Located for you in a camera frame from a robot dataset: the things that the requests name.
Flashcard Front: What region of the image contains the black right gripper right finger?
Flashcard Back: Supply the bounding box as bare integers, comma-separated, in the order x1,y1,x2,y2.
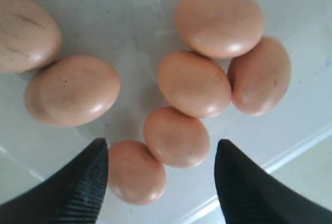
214,139,331,223

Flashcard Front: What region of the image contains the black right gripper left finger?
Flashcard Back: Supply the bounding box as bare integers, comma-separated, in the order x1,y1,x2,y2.
1,138,108,223

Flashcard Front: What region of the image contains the brown egg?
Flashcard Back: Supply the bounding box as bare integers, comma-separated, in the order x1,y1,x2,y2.
108,140,167,205
24,55,121,127
158,50,231,118
227,36,292,116
144,107,210,168
1,0,63,73
174,0,265,59

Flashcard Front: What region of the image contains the clear plastic box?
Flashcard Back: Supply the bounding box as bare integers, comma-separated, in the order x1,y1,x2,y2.
1,0,331,223

